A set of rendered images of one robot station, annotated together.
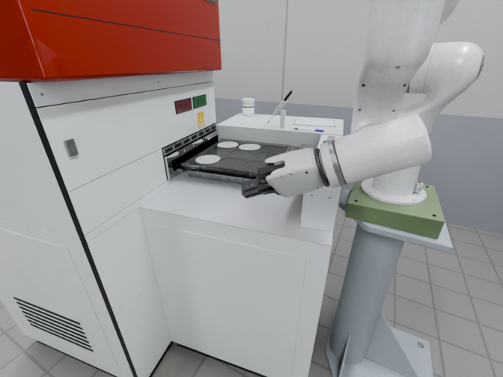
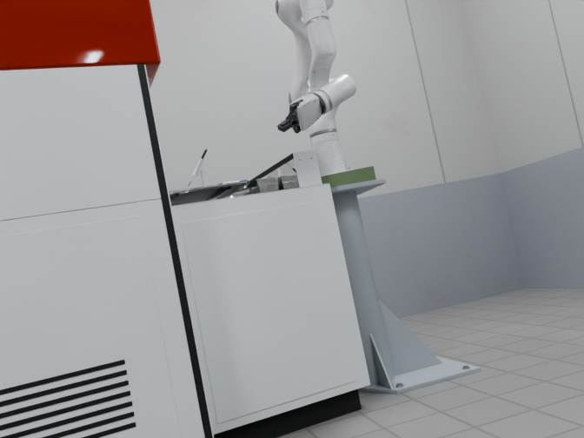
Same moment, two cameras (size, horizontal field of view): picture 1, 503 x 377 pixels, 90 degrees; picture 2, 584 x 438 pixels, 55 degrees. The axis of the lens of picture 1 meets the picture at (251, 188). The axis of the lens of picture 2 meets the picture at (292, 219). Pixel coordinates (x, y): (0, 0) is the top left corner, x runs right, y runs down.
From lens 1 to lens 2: 1.68 m
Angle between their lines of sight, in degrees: 51
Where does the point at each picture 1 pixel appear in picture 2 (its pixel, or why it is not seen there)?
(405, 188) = (341, 165)
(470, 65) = not seen: hidden behind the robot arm
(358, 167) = (335, 94)
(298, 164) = (309, 98)
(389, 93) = (325, 75)
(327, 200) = (310, 160)
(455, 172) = not seen: hidden behind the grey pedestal
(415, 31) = (331, 42)
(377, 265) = (355, 235)
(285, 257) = (304, 207)
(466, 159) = not seen: hidden behind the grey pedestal
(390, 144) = (341, 82)
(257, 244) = (281, 203)
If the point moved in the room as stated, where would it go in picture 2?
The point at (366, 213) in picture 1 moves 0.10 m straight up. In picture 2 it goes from (331, 180) to (326, 155)
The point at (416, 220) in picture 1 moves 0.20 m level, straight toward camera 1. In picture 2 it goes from (360, 171) to (369, 162)
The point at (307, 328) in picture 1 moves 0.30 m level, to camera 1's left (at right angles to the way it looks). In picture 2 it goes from (342, 281) to (279, 297)
